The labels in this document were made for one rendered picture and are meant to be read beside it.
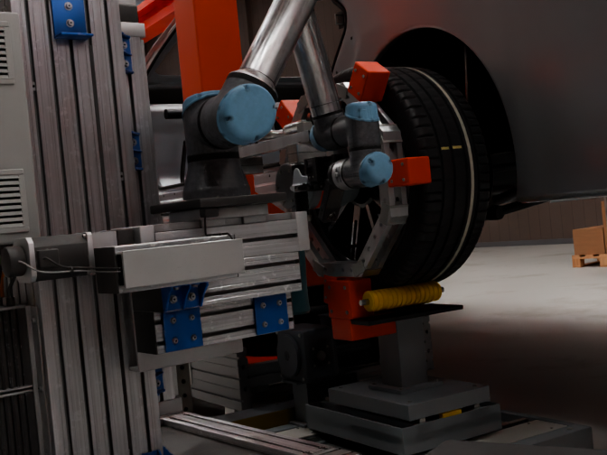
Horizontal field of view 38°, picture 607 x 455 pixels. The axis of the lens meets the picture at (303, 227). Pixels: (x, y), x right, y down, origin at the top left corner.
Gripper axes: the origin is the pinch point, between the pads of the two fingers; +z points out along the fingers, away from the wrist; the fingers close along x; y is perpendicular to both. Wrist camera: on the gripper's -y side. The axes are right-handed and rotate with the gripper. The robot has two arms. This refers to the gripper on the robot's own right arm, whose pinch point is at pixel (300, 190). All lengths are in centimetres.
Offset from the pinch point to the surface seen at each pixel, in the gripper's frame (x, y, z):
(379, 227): -20.5, -11.6, -4.9
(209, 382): -14, -64, 100
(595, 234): -573, -51, 387
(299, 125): -1.6, 16.5, 0.1
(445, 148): -36.5, 7.4, -15.7
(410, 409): -26, -62, -3
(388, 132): -22.5, 12.9, -10.1
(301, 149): 0.2, 10.2, -2.6
